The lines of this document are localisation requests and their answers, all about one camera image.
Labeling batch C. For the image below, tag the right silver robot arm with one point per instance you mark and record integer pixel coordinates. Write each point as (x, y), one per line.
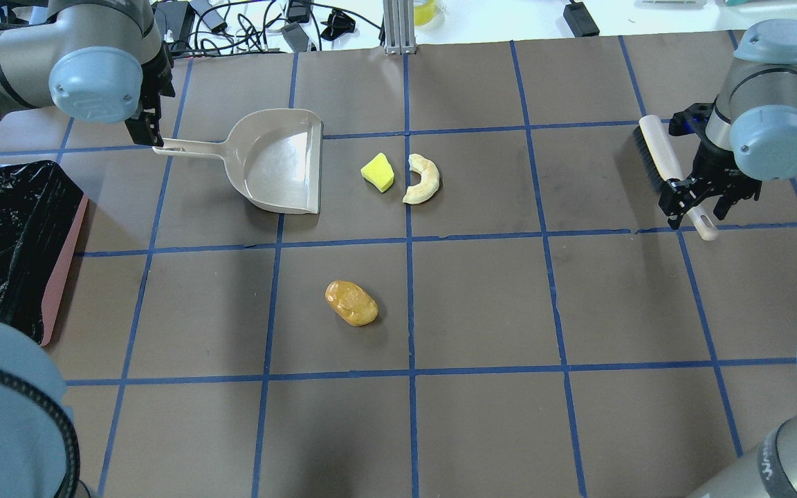
(745, 282)

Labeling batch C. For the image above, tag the beige hand brush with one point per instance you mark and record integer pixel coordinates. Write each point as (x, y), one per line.
(667, 178)

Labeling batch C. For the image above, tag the yellow sponge piece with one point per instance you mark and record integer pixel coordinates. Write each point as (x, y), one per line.
(379, 172)

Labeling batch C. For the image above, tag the pale crescent bread piece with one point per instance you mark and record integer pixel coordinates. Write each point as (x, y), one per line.
(429, 180)

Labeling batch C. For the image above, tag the aluminium frame post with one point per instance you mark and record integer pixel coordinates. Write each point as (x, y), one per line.
(398, 27)

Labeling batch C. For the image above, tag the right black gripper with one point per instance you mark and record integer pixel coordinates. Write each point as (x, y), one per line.
(715, 168)

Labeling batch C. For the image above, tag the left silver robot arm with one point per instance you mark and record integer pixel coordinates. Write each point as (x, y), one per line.
(98, 61)

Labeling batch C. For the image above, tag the yellow tape roll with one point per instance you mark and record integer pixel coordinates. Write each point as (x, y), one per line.
(426, 13)

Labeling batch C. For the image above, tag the beige plastic dustpan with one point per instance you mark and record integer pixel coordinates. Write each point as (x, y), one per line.
(272, 157)

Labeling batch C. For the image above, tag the orange potato toy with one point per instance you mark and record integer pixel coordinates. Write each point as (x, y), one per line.
(351, 303)

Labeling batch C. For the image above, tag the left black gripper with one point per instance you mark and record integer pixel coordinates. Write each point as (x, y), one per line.
(151, 88)

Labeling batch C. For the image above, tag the pink bin with black bag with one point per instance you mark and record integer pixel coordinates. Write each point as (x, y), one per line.
(40, 210)

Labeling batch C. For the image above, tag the black power adapter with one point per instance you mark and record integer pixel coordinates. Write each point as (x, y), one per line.
(580, 22)

